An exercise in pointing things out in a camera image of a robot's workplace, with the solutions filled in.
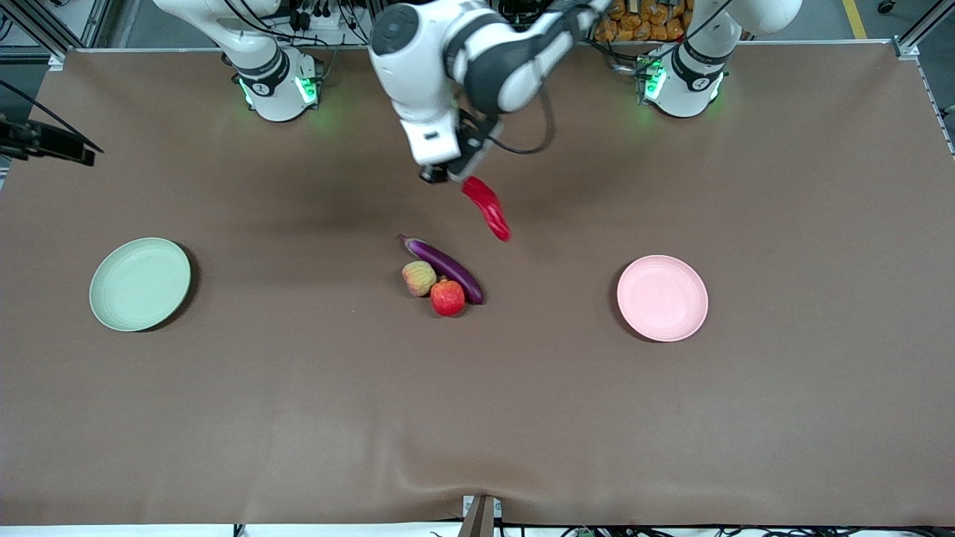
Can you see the white power strip with plugs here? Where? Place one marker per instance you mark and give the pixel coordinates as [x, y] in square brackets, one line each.
[317, 15]

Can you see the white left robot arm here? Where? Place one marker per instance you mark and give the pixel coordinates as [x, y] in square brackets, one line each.
[418, 74]

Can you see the purple eggplant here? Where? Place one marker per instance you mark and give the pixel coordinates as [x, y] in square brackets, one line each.
[448, 266]

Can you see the pale green round plate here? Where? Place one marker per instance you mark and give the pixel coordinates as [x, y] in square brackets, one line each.
[138, 287]

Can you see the red chili pepper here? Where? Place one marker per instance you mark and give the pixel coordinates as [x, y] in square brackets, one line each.
[489, 207]

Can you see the bag of orange items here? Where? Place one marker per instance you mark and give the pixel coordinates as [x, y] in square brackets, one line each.
[645, 22]

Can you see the yellow-pink peach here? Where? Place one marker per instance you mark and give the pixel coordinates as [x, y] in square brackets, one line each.
[418, 278]

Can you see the pink round plate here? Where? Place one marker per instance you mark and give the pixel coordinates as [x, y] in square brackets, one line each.
[660, 298]

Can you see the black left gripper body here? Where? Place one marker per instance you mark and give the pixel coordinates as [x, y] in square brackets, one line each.
[473, 150]

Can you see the red apple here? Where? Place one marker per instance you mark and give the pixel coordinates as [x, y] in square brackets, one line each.
[448, 300]

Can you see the aluminium frame post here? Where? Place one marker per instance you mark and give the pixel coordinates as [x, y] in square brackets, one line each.
[45, 30]
[921, 33]

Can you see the brown table cover mat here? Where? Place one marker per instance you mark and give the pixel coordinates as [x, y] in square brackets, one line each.
[477, 418]

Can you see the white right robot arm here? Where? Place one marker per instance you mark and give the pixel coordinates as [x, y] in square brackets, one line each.
[272, 89]

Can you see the metal table edge bracket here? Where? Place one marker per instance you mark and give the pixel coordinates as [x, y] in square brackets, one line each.
[481, 514]

